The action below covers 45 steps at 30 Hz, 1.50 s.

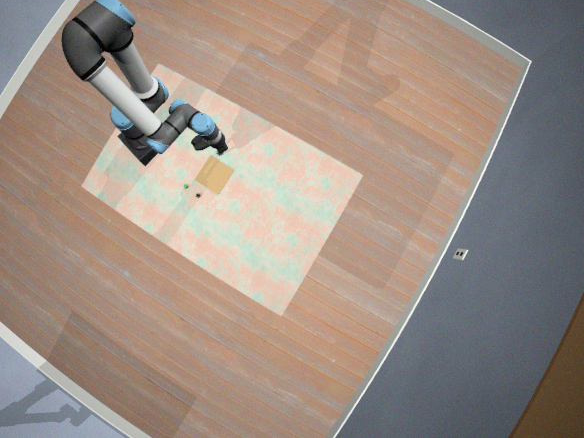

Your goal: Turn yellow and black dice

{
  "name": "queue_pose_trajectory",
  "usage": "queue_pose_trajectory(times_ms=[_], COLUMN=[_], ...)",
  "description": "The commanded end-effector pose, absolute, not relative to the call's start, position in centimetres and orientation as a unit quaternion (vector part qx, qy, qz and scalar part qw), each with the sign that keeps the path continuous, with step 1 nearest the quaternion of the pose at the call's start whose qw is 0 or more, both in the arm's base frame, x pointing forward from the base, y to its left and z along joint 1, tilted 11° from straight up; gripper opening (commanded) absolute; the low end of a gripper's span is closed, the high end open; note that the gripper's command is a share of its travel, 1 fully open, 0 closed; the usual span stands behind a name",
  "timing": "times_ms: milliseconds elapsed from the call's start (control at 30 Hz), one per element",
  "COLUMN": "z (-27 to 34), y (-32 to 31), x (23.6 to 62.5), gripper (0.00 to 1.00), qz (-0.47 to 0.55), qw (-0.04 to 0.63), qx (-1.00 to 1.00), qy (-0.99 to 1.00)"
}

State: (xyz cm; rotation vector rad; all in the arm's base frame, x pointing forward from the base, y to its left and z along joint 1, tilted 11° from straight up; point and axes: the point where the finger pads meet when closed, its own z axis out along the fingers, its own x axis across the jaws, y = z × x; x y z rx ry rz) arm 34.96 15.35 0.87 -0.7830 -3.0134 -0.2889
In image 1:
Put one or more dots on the tan flat mat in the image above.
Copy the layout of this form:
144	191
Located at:
214	174

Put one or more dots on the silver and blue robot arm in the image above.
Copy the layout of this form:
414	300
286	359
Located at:
109	22

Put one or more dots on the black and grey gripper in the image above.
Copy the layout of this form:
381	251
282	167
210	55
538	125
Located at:
218	143

